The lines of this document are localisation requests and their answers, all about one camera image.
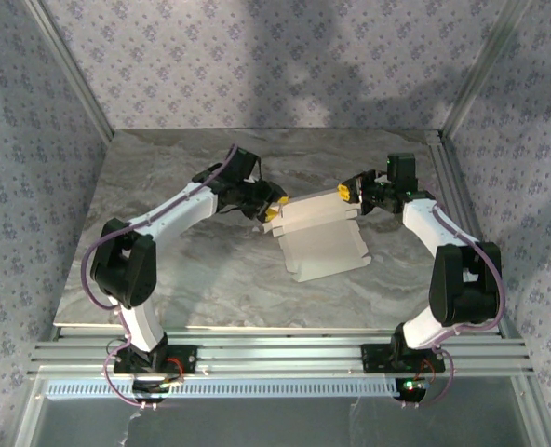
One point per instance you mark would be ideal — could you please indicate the right aluminium corner post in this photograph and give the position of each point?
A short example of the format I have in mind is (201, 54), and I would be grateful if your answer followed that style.
(485, 65)

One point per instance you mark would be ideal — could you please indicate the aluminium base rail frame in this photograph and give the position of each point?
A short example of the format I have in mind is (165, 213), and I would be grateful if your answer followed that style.
(280, 354)

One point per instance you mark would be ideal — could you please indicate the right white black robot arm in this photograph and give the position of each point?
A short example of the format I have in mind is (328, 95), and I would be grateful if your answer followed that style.
(424, 226)

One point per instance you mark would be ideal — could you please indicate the aluminium side rail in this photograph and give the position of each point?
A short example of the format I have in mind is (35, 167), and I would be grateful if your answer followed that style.
(452, 186)

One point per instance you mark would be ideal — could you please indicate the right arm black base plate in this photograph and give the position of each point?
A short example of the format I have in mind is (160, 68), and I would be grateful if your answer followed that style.
(373, 358)

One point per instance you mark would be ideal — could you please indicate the left aluminium corner post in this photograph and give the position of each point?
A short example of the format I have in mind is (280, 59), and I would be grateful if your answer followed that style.
(71, 70)

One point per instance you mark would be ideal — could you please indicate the aluminium corner post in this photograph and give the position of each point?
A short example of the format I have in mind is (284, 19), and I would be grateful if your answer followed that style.
(485, 65)
(71, 70)

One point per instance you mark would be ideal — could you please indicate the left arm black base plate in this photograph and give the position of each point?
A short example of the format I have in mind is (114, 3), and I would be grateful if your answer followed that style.
(187, 358)

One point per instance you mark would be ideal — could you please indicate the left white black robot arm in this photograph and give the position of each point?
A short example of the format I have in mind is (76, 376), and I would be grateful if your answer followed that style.
(173, 210)

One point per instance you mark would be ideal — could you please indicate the white paper box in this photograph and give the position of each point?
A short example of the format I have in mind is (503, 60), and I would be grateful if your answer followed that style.
(317, 237)

